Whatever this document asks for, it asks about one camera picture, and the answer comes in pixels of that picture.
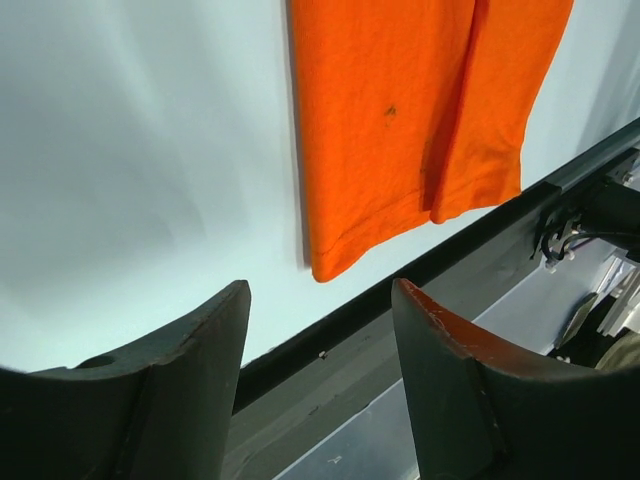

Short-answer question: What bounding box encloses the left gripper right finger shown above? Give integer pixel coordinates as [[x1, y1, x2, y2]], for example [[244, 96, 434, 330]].
[[391, 279, 639, 479]]

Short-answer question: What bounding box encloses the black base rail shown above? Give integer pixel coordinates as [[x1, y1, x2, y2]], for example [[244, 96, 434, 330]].
[[222, 122, 639, 479]]

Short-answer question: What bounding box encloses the orange t-shirt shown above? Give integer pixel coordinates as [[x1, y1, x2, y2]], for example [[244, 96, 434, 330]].
[[289, 1, 572, 282]]

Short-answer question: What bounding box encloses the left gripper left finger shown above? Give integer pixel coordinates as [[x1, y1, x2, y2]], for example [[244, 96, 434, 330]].
[[1, 280, 250, 479]]

